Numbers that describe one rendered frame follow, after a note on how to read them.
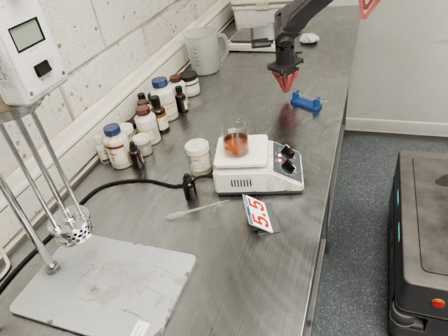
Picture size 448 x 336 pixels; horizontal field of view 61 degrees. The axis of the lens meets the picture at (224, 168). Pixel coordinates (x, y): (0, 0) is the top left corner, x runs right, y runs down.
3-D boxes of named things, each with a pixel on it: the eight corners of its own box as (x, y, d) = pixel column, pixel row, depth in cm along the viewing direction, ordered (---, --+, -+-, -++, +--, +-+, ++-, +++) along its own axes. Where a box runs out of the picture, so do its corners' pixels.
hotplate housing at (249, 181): (300, 161, 95) (300, 133, 90) (304, 195, 85) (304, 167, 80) (213, 163, 98) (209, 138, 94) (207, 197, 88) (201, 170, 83)
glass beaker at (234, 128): (217, 157, 86) (213, 125, 81) (233, 143, 90) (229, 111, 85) (244, 165, 82) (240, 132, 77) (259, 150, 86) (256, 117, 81)
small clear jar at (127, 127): (143, 145, 110) (137, 125, 106) (126, 155, 107) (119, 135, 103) (131, 139, 113) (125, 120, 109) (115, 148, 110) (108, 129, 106)
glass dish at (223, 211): (219, 225, 80) (218, 217, 79) (206, 211, 84) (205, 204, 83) (241, 213, 82) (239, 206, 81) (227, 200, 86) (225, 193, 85)
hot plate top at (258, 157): (268, 137, 91) (268, 133, 90) (267, 167, 81) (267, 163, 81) (219, 139, 93) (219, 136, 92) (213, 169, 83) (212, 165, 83)
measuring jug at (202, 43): (237, 65, 150) (233, 26, 141) (226, 78, 140) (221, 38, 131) (195, 63, 156) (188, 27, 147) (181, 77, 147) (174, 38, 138)
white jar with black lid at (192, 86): (177, 94, 135) (173, 75, 130) (192, 87, 138) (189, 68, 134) (189, 99, 130) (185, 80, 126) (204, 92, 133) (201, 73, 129)
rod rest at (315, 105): (323, 107, 115) (323, 96, 113) (315, 111, 113) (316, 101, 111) (297, 98, 121) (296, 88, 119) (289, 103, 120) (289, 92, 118)
